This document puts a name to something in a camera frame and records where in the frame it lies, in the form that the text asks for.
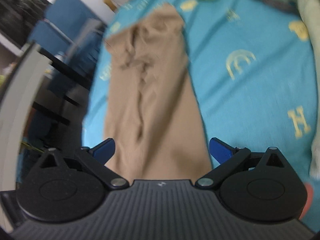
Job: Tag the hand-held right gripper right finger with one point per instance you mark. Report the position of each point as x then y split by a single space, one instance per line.
220 150

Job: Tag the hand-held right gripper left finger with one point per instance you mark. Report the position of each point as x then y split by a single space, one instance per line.
105 150

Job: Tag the tan pants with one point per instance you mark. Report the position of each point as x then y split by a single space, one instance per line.
155 105

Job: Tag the bed with blue printed sheet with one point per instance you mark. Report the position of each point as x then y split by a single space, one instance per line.
250 92

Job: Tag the red object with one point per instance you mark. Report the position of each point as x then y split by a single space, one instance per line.
308 200

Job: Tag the white table with dark top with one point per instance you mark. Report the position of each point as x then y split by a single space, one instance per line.
17 100

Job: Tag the blue covered chair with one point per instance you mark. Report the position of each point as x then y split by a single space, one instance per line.
67 17

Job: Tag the dark barred window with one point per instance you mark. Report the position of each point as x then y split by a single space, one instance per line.
20 7

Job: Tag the pale green printed blanket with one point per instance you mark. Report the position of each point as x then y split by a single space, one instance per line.
310 10

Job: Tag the tan bed frame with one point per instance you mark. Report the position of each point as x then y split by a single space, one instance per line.
110 2

